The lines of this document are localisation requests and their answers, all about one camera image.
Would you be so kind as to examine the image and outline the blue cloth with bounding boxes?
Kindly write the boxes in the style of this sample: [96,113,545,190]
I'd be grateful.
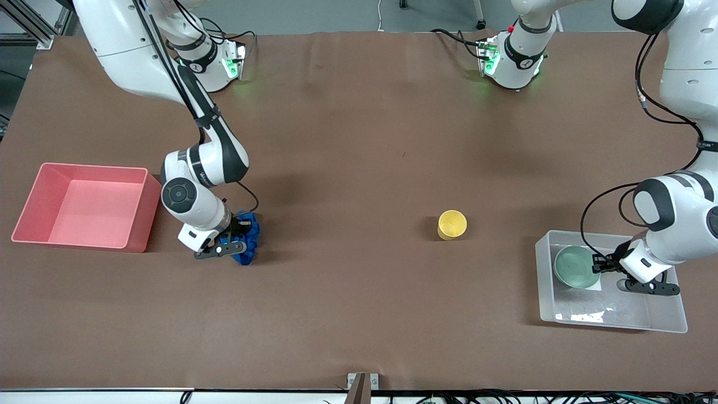
[232,211,264,266]

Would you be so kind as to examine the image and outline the green ceramic bowl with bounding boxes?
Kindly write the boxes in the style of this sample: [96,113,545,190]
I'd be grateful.
[554,246,602,290]

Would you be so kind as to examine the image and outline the yellow plastic cup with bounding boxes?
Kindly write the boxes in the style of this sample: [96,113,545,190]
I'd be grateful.
[437,210,468,241]

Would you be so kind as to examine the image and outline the clear plastic storage box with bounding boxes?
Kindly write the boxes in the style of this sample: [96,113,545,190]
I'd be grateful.
[535,230,688,334]

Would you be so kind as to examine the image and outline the pink plastic bin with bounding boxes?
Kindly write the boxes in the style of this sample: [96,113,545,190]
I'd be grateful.
[11,163,163,253]

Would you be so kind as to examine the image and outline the brown table cover sheet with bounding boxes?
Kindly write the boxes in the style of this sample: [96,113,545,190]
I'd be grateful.
[0,30,718,392]

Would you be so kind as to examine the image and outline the black cable bundle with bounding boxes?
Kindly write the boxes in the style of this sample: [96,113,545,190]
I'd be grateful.
[387,389,718,404]

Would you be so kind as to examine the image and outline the black base cable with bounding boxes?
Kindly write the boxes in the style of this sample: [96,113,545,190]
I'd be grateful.
[430,28,490,60]
[199,17,257,58]

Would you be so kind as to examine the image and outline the metal table edge bracket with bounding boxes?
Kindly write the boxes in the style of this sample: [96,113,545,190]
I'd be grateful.
[347,373,380,404]

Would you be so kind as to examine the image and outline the aluminium frame profile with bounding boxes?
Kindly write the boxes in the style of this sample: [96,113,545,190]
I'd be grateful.
[0,0,75,49]

